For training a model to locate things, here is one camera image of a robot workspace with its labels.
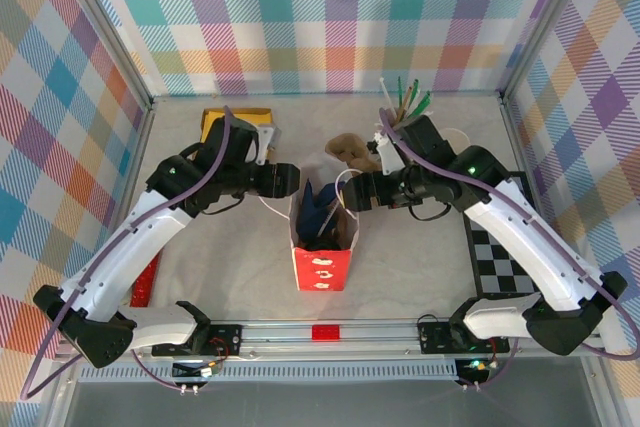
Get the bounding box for dark blue napkin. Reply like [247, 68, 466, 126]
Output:
[297, 178, 347, 248]

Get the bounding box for aluminium frame post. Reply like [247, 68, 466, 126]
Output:
[499, 0, 601, 107]
[47, 0, 157, 113]

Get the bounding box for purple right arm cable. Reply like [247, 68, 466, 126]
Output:
[378, 106, 632, 391]

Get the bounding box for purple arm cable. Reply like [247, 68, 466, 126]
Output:
[19, 105, 236, 401]
[378, 106, 632, 391]

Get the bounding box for slotted grey cable duct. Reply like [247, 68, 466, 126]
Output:
[77, 364, 464, 384]

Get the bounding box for long aluminium base rail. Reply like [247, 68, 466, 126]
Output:
[53, 319, 609, 364]

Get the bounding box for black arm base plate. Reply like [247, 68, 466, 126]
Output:
[417, 317, 512, 356]
[151, 324, 245, 359]

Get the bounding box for black white chessboard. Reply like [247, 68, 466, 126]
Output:
[464, 171, 544, 298]

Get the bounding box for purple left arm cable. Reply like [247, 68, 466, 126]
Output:
[19, 105, 236, 401]

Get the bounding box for red block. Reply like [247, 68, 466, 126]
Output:
[310, 324, 342, 344]

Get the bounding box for stack of pulp cup carriers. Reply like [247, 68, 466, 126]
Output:
[323, 131, 382, 177]

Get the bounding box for shallow cardboard tray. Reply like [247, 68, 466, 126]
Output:
[201, 106, 277, 148]

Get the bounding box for thin black gripper wire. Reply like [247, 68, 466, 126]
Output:
[408, 196, 452, 222]
[196, 194, 247, 217]

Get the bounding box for red glitter tube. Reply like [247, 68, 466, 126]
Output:
[128, 252, 162, 309]

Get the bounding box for thin aluminium wall rail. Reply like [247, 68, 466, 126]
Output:
[149, 90, 505, 101]

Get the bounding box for white red paper bag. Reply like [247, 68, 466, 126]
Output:
[257, 159, 361, 293]

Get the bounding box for wooden stirrer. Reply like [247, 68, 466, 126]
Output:
[402, 80, 420, 118]

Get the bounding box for small controller board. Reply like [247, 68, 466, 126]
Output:
[455, 356, 497, 379]
[171, 359, 222, 379]

